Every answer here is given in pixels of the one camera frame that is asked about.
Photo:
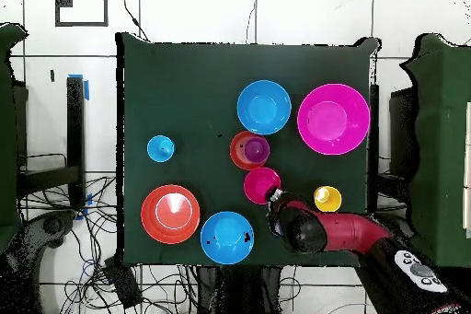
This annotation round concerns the black stand base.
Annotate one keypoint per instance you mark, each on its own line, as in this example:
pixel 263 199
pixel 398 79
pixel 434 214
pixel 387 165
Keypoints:
pixel 51 225

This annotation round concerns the black side frame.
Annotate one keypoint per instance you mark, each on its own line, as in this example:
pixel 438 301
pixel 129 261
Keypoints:
pixel 403 133

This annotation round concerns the large orange-red plastic bowl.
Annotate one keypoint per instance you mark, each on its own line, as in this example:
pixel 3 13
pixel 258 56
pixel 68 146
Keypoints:
pixel 162 218

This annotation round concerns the small orange-red plastic bowl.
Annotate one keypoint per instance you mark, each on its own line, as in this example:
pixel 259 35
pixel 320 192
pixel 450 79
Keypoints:
pixel 237 155

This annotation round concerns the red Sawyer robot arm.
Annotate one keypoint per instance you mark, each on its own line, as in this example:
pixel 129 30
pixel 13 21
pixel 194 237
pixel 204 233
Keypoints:
pixel 349 231

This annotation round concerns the purple plastic cup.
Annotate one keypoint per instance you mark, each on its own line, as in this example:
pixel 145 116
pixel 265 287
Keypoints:
pixel 255 150

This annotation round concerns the yellow plastic cup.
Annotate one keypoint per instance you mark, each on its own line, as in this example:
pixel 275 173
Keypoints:
pixel 327 200

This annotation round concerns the light blue plastic cup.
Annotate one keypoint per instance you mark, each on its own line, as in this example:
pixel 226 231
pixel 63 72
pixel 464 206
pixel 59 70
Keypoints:
pixel 158 150

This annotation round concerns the dark green side cloth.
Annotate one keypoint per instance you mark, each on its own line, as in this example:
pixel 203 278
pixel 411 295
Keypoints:
pixel 9 126
pixel 441 144

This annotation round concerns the grey square floor frame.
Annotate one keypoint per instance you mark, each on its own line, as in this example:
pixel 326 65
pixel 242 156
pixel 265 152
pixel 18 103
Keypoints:
pixel 81 23

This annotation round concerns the large pink plastic bowl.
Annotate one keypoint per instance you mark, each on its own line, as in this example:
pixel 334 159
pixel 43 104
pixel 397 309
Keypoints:
pixel 333 122

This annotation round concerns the small crimson plastic bowl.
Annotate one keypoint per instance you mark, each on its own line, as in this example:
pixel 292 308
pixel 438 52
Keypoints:
pixel 257 185

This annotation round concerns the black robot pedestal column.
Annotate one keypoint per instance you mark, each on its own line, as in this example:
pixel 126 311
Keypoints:
pixel 220 292

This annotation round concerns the white panel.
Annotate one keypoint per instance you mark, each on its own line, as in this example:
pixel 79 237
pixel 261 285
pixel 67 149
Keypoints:
pixel 467 181

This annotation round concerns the dark green tablecloth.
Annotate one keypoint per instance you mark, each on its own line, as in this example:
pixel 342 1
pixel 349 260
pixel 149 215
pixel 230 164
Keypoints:
pixel 184 78

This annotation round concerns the blue plastic bowl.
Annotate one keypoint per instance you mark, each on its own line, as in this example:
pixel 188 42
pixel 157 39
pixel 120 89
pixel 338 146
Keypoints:
pixel 264 107
pixel 227 238

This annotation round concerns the black power brick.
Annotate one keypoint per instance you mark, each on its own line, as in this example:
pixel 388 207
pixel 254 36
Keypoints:
pixel 123 284

